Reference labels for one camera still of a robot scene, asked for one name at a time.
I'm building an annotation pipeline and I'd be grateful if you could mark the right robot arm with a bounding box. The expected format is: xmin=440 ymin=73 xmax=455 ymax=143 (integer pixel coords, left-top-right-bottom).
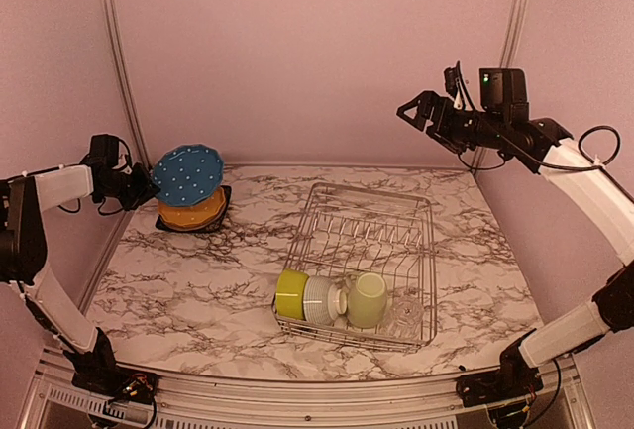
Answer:
xmin=396 ymin=90 xmax=633 ymax=405

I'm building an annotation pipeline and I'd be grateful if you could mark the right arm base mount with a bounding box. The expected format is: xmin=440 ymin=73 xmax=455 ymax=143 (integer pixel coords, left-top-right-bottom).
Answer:
xmin=456 ymin=368 xmax=544 ymax=407

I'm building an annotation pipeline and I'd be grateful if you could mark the wire dish rack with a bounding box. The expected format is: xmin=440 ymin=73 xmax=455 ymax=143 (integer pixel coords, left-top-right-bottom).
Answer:
xmin=275 ymin=182 xmax=437 ymax=353

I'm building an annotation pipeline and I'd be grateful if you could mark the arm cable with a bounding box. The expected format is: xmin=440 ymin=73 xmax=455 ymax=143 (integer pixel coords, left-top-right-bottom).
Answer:
xmin=58 ymin=136 xmax=135 ymax=217
xmin=455 ymin=124 xmax=622 ymax=172

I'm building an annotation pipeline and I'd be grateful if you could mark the pale green mug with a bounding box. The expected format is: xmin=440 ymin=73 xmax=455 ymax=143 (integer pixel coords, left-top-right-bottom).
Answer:
xmin=344 ymin=272 xmax=387 ymax=329

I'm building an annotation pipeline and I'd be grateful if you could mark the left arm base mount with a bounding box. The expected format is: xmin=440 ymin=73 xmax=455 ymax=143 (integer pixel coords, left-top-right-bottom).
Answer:
xmin=72 ymin=366 xmax=159 ymax=405

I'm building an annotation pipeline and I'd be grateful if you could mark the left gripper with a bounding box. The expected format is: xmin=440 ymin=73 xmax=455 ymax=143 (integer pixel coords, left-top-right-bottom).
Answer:
xmin=100 ymin=161 xmax=159 ymax=210

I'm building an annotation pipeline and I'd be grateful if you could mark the right aluminium frame post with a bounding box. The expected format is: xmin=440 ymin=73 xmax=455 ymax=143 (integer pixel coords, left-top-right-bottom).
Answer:
xmin=470 ymin=0 xmax=535 ymax=172

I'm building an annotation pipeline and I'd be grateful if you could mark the black floral square plate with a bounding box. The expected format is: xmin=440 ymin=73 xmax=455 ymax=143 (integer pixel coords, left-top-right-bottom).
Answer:
xmin=155 ymin=185 xmax=232 ymax=234

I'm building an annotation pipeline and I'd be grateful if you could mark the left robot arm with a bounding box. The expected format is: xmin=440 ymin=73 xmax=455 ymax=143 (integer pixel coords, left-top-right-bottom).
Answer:
xmin=1 ymin=163 xmax=159 ymax=394

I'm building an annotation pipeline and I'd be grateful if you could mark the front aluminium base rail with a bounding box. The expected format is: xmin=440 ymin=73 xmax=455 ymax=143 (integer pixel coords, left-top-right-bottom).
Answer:
xmin=17 ymin=349 xmax=595 ymax=428

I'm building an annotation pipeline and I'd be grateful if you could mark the aluminium frame post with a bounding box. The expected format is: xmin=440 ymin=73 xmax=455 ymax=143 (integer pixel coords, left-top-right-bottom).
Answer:
xmin=470 ymin=0 xmax=535 ymax=172
xmin=101 ymin=0 xmax=151 ymax=168

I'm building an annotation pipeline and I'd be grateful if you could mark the clear glass cup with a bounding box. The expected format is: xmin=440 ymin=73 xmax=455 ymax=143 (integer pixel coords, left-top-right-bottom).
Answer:
xmin=380 ymin=295 xmax=424 ymax=340

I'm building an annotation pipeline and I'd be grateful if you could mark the left aluminium frame post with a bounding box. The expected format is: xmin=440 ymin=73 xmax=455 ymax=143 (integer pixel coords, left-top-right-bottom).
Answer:
xmin=101 ymin=0 xmax=151 ymax=168

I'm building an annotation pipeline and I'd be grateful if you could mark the white striped bowl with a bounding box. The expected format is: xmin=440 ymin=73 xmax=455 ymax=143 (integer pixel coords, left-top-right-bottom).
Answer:
xmin=302 ymin=276 xmax=348 ymax=326

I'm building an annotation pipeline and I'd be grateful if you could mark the lime green bowl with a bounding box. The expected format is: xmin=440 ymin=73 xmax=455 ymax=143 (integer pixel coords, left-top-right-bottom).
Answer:
xmin=275 ymin=268 xmax=309 ymax=320

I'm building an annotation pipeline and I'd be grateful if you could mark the blue dotted plate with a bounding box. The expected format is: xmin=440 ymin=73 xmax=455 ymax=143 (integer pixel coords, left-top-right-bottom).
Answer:
xmin=151 ymin=144 xmax=224 ymax=207

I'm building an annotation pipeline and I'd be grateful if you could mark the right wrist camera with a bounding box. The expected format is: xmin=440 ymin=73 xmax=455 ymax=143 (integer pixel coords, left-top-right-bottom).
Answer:
xmin=444 ymin=61 xmax=470 ymax=110

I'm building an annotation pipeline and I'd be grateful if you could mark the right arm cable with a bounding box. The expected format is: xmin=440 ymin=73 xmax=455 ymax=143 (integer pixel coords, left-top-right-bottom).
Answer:
xmin=455 ymin=124 xmax=622 ymax=172

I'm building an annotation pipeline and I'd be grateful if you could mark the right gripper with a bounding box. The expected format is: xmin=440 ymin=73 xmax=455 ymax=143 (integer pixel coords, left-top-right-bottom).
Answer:
xmin=397 ymin=89 xmax=508 ymax=153

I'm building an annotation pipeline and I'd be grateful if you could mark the yellow dotted plate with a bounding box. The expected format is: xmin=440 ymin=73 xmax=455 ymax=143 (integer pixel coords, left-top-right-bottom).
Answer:
xmin=158 ymin=186 xmax=229 ymax=231

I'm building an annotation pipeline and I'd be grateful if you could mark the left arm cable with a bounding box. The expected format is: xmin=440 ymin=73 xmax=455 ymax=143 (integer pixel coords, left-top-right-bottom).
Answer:
xmin=58 ymin=136 xmax=135 ymax=217

